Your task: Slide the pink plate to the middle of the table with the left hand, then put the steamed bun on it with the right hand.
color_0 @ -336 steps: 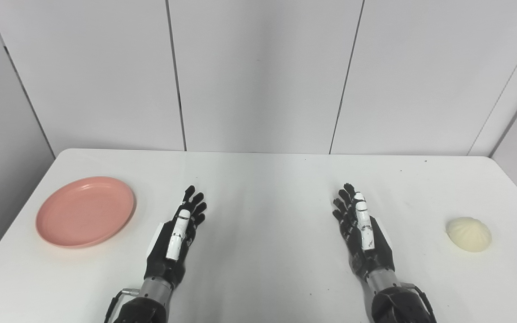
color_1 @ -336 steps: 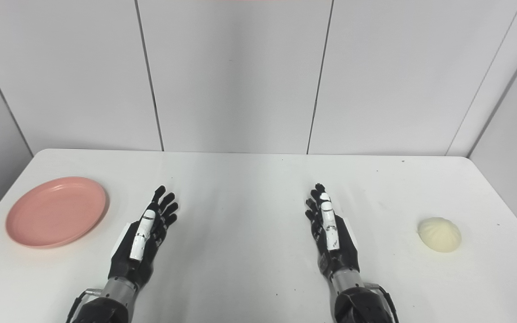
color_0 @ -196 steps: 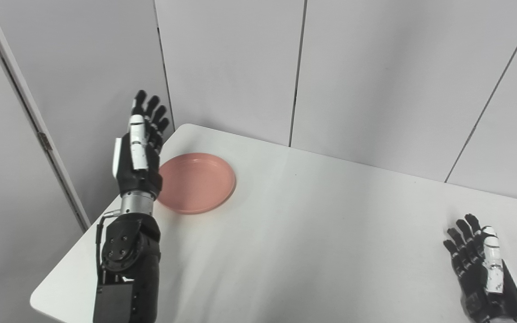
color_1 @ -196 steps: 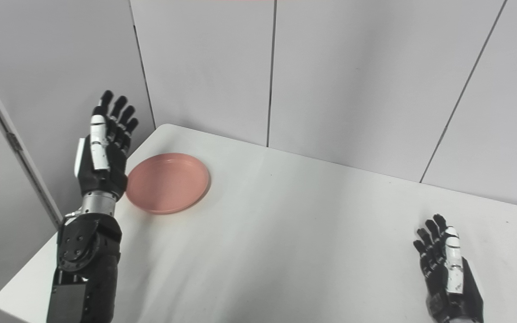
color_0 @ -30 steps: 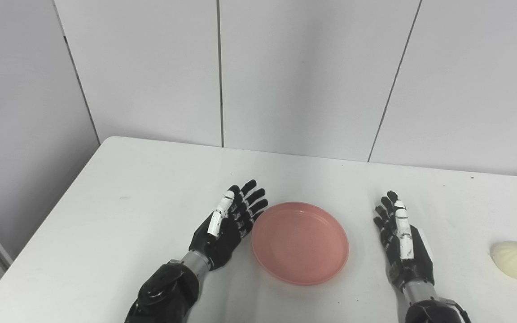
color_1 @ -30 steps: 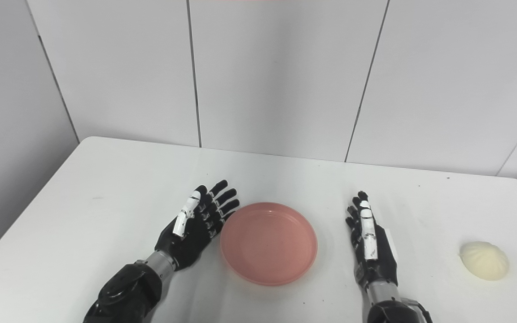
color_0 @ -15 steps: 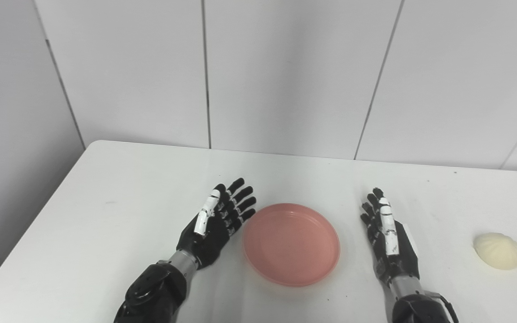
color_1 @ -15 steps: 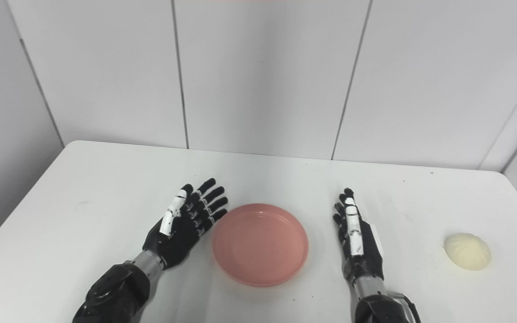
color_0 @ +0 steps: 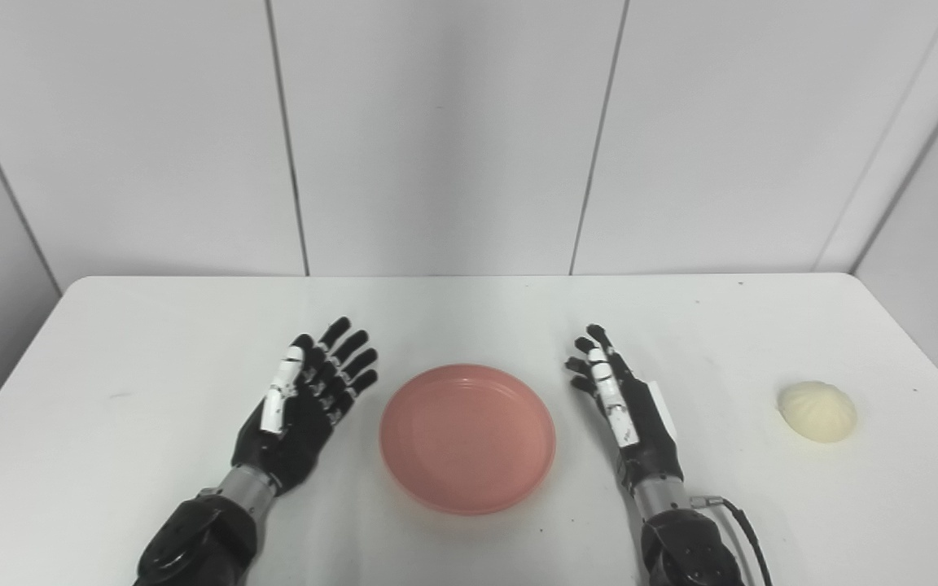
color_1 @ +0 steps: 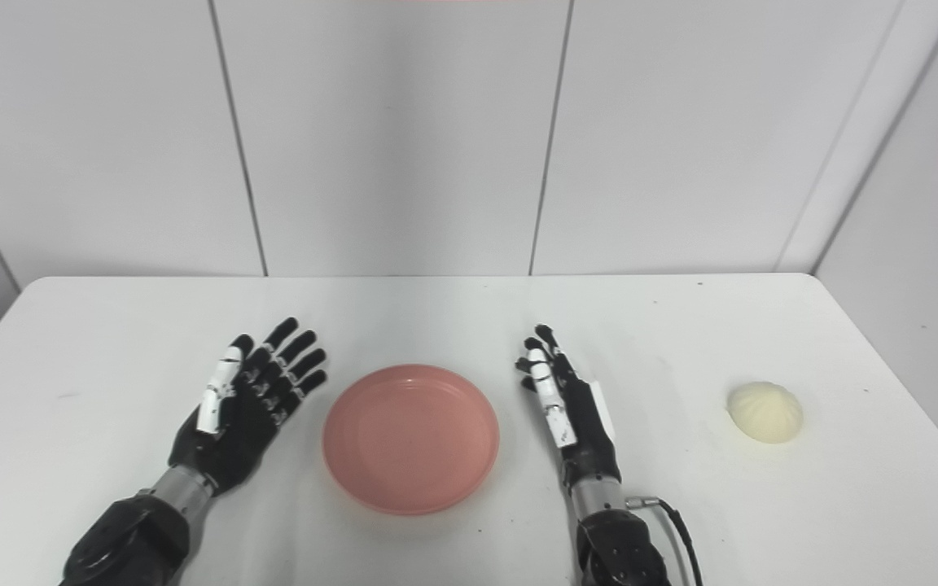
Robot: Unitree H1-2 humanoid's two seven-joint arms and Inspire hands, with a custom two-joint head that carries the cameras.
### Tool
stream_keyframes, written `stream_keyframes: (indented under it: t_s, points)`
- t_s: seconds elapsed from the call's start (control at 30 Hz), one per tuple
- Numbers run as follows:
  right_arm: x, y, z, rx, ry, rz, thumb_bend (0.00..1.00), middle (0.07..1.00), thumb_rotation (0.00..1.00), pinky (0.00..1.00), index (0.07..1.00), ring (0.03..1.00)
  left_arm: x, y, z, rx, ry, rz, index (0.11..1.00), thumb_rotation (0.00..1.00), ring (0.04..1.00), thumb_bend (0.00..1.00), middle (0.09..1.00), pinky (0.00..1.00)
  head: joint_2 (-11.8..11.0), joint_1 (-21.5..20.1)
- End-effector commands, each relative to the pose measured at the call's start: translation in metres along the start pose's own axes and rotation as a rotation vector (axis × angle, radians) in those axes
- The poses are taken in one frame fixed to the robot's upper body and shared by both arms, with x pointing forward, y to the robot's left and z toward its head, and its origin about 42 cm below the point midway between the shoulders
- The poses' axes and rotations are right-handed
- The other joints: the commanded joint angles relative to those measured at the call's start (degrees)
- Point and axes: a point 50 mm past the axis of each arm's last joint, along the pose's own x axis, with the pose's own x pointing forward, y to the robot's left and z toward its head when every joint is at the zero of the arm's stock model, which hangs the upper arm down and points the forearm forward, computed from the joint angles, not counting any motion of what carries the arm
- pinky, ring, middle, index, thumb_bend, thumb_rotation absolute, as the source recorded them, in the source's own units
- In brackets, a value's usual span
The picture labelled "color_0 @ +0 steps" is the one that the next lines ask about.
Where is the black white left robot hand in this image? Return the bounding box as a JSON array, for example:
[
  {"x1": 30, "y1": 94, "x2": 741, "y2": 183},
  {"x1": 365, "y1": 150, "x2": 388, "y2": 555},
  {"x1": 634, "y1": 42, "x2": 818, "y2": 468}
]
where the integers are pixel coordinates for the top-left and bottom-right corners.
[{"x1": 231, "y1": 317, "x2": 379, "y2": 496}]

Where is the cream steamed bun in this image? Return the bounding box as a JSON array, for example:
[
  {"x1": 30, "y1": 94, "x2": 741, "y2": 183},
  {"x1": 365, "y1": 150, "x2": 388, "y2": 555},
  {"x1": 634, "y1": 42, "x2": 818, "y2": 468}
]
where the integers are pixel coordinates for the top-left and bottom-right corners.
[{"x1": 778, "y1": 381, "x2": 857, "y2": 444}]

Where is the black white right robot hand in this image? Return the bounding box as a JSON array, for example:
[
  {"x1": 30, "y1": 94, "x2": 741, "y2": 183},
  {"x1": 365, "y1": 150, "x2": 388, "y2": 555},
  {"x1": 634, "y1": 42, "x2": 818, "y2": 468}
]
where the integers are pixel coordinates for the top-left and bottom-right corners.
[{"x1": 564, "y1": 324, "x2": 684, "y2": 493}]

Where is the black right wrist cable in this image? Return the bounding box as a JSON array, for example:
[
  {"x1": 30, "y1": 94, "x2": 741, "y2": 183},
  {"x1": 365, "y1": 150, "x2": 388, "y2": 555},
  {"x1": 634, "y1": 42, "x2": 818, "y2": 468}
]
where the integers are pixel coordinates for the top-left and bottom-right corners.
[{"x1": 690, "y1": 495, "x2": 773, "y2": 586}]

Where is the pink round plate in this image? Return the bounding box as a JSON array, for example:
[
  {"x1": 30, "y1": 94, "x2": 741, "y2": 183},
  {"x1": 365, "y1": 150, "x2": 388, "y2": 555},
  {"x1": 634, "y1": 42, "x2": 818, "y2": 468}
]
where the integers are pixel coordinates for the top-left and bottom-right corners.
[{"x1": 379, "y1": 364, "x2": 557, "y2": 516}]

